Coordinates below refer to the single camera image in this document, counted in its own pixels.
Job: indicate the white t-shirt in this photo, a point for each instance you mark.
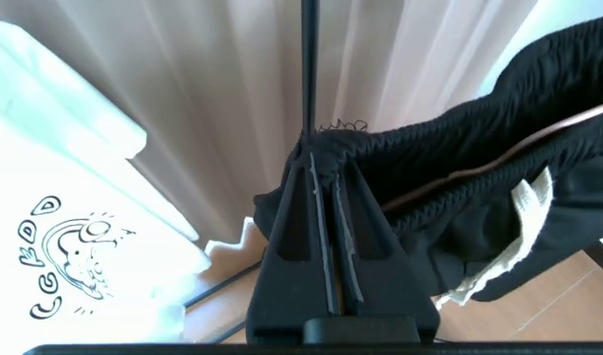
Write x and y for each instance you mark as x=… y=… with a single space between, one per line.
x=59 y=172

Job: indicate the black clothes rack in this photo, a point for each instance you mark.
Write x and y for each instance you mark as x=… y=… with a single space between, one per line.
x=309 y=59

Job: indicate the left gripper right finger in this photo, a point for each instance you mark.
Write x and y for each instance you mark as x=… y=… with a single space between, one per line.
x=390 y=281

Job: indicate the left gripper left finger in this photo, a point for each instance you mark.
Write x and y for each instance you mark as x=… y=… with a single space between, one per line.
x=291 y=281

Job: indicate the beige curtain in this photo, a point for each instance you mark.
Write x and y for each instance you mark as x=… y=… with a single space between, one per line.
x=207 y=74

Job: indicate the pink clothes hanger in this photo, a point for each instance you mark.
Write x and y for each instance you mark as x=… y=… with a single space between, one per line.
x=503 y=153

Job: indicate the black garment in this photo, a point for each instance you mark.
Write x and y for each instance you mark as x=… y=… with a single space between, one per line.
x=478 y=133

